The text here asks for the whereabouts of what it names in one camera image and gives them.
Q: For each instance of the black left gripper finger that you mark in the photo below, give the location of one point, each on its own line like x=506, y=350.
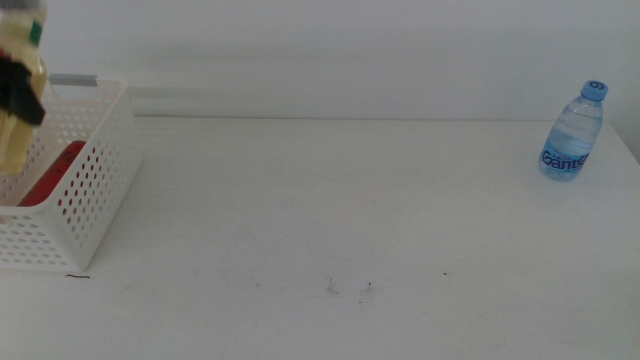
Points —
x=17, y=90

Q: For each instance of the yellow tea bottle white cap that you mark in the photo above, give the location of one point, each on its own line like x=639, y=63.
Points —
x=12, y=145

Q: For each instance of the red packet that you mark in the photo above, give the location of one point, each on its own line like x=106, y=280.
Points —
x=52, y=175

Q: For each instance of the clear water bottle blue cap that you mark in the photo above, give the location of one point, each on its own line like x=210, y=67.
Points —
x=572, y=140

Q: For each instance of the white perforated plastic basket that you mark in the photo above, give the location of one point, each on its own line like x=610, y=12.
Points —
x=107, y=150

